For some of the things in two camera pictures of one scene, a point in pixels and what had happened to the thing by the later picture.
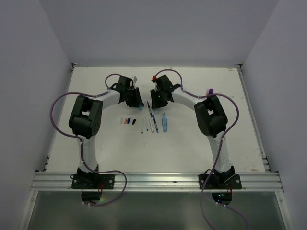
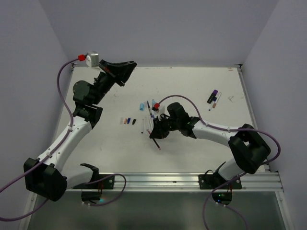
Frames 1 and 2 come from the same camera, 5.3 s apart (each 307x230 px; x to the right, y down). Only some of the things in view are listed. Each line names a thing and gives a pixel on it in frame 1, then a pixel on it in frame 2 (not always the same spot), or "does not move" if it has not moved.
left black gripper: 137,101 -> 122,70
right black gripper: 156,103 -> 158,131
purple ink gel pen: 150,112 does not move
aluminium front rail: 158,181 does not move
